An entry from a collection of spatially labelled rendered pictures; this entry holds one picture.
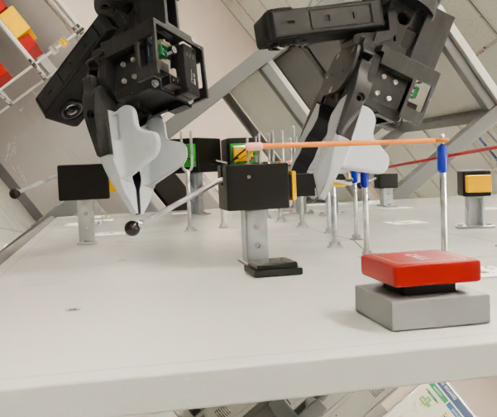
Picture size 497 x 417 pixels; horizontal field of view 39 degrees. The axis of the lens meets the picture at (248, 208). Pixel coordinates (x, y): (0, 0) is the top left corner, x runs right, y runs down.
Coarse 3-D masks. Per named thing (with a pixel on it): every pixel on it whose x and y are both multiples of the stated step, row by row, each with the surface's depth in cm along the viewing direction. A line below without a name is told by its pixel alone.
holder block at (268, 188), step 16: (224, 176) 61; (240, 176) 60; (256, 176) 60; (272, 176) 61; (288, 176) 61; (224, 192) 61; (240, 192) 60; (256, 192) 61; (272, 192) 61; (288, 192) 61; (224, 208) 61; (240, 208) 60; (256, 208) 61; (272, 208) 61
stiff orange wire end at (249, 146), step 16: (256, 144) 48; (272, 144) 49; (288, 144) 49; (304, 144) 49; (320, 144) 50; (336, 144) 50; (352, 144) 51; (368, 144) 51; (384, 144) 52; (400, 144) 52
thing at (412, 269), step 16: (368, 256) 40; (384, 256) 39; (400, 256) 39; (416, 256) 39; (432, 256) 38; (448, 256) 38; (464, 256) 38; (368, 272) 40; (384, 272) 37; (400, 272) 36; (416, 272) 36; (432, 272) 36; (448, 272) 36; (464, 272) 37; (400, 288) 38; (416, 288) 37; (432, 288) 37; (448, 288) 38
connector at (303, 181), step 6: (300, 174) 62; (306, 174) 62; (312, 174) 62; (300, 180) 62; (306, 180) 62; (312, 180) 62; (300, 186) 62; (306, 186) 62; (312, 186) 62; (300, 192) 62; (306, 192) 62; (312, 192) 62
